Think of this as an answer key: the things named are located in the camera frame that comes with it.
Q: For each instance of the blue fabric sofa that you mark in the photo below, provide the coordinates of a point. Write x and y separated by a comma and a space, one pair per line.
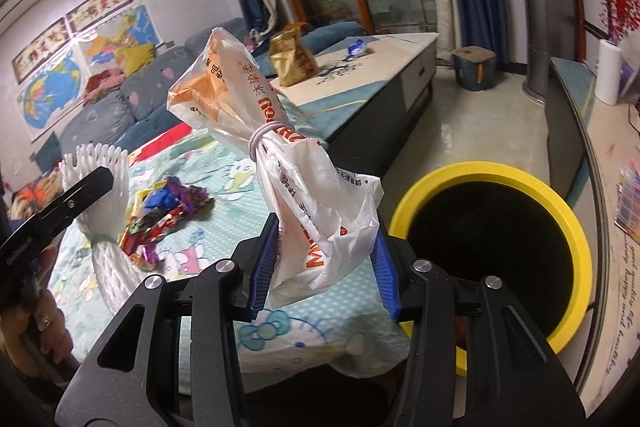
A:
115, 112

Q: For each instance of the gold snack bag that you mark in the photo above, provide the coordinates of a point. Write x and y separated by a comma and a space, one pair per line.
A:
292, 57

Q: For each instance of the grey coffee table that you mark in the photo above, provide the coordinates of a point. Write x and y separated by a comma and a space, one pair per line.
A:
380, 72

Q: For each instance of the glass topped tv cabinet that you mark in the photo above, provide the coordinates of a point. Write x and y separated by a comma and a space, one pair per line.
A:
600, 167

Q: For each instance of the red blossom wall decoration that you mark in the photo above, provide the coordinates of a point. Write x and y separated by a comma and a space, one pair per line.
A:
622, 12

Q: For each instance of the orange patterned cloth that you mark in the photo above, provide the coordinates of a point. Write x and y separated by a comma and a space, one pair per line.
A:
37, 197

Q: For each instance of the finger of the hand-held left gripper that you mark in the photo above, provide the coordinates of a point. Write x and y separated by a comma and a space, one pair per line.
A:
75, 202

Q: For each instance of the cartoon cat printed blanket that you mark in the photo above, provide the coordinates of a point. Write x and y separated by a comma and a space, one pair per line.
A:
220, 177

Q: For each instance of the pile of colourful candy wrappers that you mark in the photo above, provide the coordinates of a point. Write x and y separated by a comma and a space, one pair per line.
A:
170, 202

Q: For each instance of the framed calligraphy scroll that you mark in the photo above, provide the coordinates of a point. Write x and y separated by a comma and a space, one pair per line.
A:
100, 7
40, 49

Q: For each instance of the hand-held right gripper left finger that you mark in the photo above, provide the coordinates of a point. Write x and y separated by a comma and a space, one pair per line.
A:
262, 269

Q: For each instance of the pink clothes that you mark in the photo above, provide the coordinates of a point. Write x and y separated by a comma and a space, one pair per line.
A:
102, 84

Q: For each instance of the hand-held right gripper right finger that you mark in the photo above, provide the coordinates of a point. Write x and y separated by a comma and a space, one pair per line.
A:
385, 274

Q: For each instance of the country map poster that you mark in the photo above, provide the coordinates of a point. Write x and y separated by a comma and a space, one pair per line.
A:
107, 42

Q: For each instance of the white paper towel roll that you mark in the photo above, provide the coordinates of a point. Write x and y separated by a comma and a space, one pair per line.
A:
608, 72

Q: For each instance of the white and orange plastic bag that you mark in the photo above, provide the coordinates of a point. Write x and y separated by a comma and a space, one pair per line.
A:
300, 187

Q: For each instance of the blue crumpled wrapper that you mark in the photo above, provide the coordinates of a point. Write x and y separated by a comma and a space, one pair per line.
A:
357, 48

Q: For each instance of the grey standing air conditioner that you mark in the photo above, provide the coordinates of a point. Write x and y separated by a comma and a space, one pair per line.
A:
530, 7

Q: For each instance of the purple dotted box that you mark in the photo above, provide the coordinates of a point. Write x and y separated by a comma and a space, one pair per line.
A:
631, 79

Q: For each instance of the colourful box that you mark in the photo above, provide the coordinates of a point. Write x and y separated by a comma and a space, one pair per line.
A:
629, 202

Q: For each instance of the yellow cloth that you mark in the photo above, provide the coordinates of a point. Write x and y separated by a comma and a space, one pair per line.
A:
137, 59

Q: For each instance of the round blue stool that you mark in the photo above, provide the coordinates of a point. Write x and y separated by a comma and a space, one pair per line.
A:
474, 69

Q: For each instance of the white foam fruit net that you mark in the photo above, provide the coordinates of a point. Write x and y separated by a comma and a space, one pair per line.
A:
107, 267

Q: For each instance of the world map poster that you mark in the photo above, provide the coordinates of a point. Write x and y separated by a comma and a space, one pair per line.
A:
50, 97

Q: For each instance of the person's left hand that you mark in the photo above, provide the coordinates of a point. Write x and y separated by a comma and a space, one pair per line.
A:
50, 322

